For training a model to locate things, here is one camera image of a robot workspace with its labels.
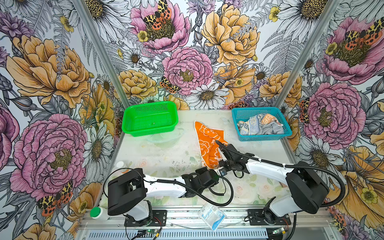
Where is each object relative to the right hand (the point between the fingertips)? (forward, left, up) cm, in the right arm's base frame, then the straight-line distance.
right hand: (223, 169), depth 89 cm
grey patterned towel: (+30, -30, +4) cm, 43 cm away
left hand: (-3, +10, +4) cm, 11 cm away
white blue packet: (-24, +8, -2) cm, 25 cm away
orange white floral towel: (+15, +7, 0) cm, 16 cm away
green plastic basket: (+42, +57, 0) cm, 70 cm away
